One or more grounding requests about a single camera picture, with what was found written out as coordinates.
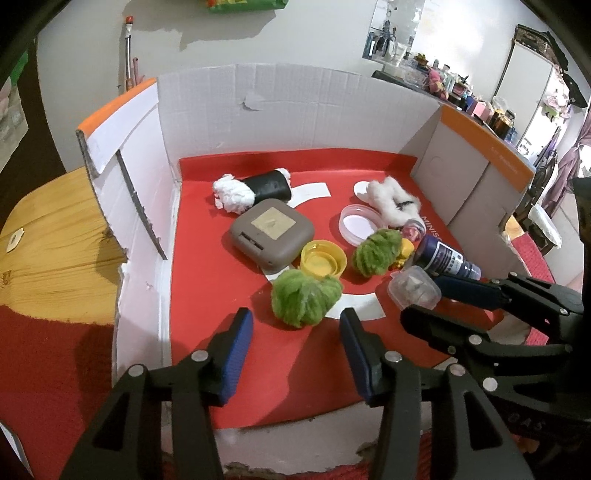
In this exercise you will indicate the pink stick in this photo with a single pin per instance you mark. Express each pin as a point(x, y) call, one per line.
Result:
point(135, 71)

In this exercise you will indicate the small white tag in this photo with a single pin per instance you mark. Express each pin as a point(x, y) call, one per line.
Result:
point(14, 240)

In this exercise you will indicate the hanging paper sheet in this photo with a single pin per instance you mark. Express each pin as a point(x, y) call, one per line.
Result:
point(11, 129)

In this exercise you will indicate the round white lid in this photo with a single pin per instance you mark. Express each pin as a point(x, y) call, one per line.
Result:
point(358, 226)

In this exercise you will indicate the red knitted mat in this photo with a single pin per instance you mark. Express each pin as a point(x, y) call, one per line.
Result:
point(46, 369)

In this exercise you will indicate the small yellow-haired doll figure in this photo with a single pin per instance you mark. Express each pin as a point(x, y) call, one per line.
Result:
point(406, 251)

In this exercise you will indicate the green fuzzy pom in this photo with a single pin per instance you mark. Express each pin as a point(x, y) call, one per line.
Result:
point(376, 251)
point(304, 297)

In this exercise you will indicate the dark blue bottle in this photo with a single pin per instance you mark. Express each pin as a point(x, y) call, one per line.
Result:
point(443, 256)

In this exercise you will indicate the row of bottles and jars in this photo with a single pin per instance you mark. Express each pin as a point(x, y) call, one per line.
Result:
point(452, 87)

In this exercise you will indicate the dark framed standing mirror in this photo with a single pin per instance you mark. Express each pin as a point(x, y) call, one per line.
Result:
point(526, 83)

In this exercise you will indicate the green shopping bag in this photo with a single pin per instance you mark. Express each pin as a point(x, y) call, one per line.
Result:
point(249, 4)

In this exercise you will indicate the black and white plush roll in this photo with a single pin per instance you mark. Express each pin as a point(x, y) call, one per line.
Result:
point(265, 184)

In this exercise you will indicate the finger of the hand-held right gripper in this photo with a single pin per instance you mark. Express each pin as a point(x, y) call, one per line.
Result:
point(466, 288)
point(438, 330)

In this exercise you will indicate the dark blue tablecloth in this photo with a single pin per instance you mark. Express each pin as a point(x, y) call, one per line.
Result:
point(388, 76)

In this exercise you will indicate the white fluffy plush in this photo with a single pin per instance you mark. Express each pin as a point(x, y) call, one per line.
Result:
point(392, 198)

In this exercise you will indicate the cardboard box with red bottom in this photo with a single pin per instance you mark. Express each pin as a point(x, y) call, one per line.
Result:
point(300, 115)

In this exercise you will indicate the white square device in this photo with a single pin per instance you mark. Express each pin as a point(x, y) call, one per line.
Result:
point(11, 441)

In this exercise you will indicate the white padded chair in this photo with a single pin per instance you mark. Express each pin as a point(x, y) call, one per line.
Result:
point(547, 224)

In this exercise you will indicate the yellow bottle cap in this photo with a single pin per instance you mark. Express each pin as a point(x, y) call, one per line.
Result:
point(323, 261)

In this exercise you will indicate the small clear plastic container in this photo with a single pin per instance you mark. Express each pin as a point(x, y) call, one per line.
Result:
point(413, 288)

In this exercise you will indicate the green plush toy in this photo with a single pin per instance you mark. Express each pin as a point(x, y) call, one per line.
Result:
point(19, 69)

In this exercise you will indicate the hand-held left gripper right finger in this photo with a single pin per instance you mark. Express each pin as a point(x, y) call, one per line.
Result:
point(358, 355)

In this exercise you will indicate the pink curtain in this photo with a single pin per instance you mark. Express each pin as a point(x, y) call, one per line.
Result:
point(565, 170)

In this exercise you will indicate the grey square case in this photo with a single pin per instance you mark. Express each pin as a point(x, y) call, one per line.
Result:
point(272, 233)

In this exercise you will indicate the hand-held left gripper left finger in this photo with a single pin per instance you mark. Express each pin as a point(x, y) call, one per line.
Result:
point(235, 355)

